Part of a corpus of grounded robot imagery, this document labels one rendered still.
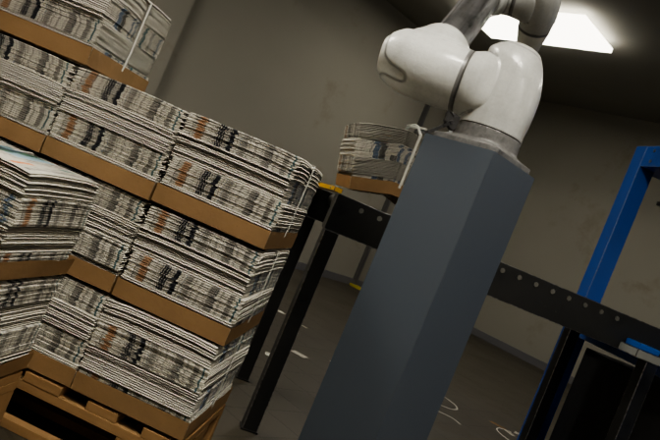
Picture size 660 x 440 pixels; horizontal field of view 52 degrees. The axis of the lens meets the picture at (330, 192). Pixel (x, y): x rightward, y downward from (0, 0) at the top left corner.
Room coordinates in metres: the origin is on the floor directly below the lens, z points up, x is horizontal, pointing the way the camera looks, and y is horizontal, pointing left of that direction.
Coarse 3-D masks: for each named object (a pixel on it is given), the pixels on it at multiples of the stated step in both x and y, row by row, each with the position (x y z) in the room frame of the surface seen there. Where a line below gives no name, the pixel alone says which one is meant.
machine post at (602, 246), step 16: (640, 160) 3.05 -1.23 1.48; (640, 176) 3.05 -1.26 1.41; (624, 192) 3.07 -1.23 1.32; (640, 192) 3.05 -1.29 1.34; (624, 208) 3.04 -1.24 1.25; (608, 224) 3.09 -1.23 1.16; (624, 224) 3.05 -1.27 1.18; (608, 240) 3.05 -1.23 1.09; (624, 240) 3.06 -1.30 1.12; (592, 256) 3.11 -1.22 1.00; (608, 256) 3.05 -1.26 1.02; (592, 272) 3.06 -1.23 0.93; (608, 272) 3.05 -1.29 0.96; (592, 288) 3.05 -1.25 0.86; (560, 336) 3.11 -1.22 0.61; (576, 352) 3.05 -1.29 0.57; (560, 384) 3.05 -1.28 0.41; (560, 400) 3.06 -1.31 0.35; (544, 432) 3.05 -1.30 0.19
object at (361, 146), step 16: (352, 128) 2.38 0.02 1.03; (368, 128) 2.28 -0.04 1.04; (384, 128) 2.27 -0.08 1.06; (352, 144) 2.30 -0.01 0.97; (368, 144) 2.26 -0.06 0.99; (384, 144) 2.27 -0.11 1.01; (400, 144) 2.28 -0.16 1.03; (352, 160) 2.27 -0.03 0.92; (368, 160) 2.26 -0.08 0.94; (384, 160) 2.27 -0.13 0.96; (368, 176) 2.27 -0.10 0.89; (384, 176) 2.27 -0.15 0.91; (368, 192) 2.31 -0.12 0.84
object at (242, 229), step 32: (0, 128) 1.60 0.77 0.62; (64, 160) 1.58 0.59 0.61; (96, 160) 1.57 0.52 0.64; (160, 192) 1.55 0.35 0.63; (224, 224) 1.52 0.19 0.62; (128, 288) 1.54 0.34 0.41; (192, 320) 1.52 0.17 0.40; (256, 320) 1.83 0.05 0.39; (32, 352) 1.56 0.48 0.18; (64, 384) 1.55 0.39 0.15; (96, 384) 1.54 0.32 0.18; (160, 416) 1.52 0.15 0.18
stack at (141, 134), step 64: (0, 64) 1.60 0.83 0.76; (64, 64) 1.59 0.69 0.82; (64, 128) 1.58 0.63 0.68; (128, 128) 1.56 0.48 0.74; (192, 128) 1.55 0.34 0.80; (128, 192) 1.57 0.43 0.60; (192, 192) 1.54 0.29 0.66; (256, 192) 1.52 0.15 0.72; (128, 256) 1.58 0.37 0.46; (192, 256) 1.53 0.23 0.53; (256, 256) 1.52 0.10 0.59; (64, 320) 1.56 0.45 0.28; (128, 320) 1.54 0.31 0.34; (128, 384) 1.53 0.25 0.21; (192, 384) 1.51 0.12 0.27
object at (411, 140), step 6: (408, 132) 2.28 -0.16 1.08; (408, 138) 2.28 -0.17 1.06; (414, 138) 2.29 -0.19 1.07; (420, 138) 2.29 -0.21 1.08; (408, 144) 2.29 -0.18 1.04; (414, 144) 2.29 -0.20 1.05; (408, 150) 2.29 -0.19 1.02; (402, 156) 2.28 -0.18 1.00; (408, 156) 2.29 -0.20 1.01; (414, 156) 2.29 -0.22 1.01; (402, 162) 2.28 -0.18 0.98; (408, 162) 2.29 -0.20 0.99; (402, 168) 2.28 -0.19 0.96; (402, 174) 2.28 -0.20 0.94; (408, 174) 2.29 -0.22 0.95; (396, 180) 2.28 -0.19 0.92; (396, 198) 2.32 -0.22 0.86
